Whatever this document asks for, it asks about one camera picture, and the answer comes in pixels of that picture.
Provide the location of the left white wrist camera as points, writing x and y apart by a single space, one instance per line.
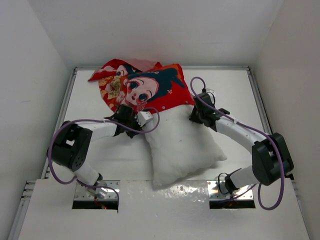
144 117

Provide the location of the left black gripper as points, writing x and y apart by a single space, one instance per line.
133 117

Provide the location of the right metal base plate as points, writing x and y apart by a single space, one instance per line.
218 193

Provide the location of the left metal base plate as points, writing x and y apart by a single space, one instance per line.
108 191

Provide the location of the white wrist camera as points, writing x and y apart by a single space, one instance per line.
210 90
144 117

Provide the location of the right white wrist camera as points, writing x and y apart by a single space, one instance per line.
210 90

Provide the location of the metal base plate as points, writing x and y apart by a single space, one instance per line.
218 193
108 191

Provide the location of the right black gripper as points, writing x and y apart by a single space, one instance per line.
193 117

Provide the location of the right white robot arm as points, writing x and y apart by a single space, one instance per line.
270 156

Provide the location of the red patterned pillowcase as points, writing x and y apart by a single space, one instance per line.
156 88

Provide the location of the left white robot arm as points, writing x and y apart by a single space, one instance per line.
70 144

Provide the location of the white pillow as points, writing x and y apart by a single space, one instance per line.
179 147

